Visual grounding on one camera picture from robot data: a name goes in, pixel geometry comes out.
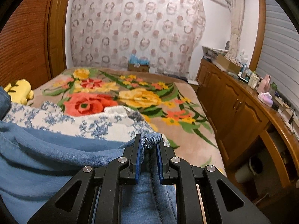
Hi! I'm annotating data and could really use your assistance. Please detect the blue denim jeans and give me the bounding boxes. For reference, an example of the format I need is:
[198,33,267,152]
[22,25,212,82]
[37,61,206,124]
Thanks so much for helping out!
[1,91,177,223]

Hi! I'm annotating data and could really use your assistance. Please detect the long wooden sideboard cabinet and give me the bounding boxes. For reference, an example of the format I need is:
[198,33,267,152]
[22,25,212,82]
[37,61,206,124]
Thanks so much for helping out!
[197,60,298,207]

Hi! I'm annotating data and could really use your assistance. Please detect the blue floral white quilt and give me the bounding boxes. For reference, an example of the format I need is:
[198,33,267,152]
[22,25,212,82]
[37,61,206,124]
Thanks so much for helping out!
[3,101,155,143]

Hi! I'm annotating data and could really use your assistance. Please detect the floral beige bed blanket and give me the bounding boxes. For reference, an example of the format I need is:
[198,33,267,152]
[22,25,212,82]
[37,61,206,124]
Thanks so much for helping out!
[29,67,224,171]

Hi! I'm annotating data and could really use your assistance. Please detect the pink tissue pack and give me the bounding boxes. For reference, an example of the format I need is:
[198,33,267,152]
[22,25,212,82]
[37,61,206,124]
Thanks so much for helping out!
[258,92,273,108]

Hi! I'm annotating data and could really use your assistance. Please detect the pink figurine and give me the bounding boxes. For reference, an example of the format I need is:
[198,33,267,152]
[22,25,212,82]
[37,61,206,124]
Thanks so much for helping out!
[256,74,271,94]

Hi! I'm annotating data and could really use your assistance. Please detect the yellow plush toy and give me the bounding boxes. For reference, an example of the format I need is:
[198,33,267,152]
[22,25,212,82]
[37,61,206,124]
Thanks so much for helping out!
[4,79,34,105]

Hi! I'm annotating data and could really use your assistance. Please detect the open cardboard box on sideboard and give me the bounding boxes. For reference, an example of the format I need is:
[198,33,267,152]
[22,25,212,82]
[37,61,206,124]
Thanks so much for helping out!
[212,55,241,74]

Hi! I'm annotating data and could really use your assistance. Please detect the cardboard box with blue items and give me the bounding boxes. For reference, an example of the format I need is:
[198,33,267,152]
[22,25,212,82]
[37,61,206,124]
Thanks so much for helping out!
[128,54,150,72]

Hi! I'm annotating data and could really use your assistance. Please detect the grey window shutter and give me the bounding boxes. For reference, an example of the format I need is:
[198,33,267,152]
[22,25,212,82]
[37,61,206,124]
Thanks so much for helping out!
[256,0,298,112]

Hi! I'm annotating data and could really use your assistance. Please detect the brown louvered wardrobe door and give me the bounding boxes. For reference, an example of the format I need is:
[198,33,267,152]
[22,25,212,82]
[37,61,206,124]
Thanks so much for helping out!
[1,0,69,89]

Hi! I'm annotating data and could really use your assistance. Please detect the patterned lace curtain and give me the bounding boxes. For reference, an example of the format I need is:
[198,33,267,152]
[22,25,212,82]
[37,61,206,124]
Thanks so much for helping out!
[70,0,206,76]

